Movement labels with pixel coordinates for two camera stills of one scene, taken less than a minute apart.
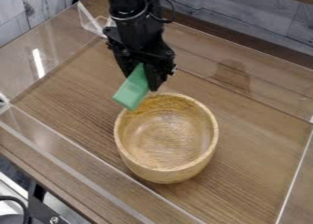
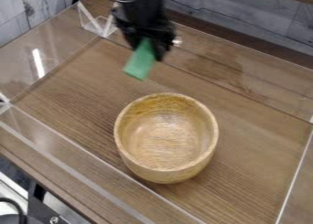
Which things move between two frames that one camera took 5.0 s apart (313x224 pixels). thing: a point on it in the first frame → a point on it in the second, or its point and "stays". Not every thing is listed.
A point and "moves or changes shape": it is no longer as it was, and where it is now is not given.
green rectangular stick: (135, 88) moves or changes shape
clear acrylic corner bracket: (94, 24) stays
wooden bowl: (165, 137) stays
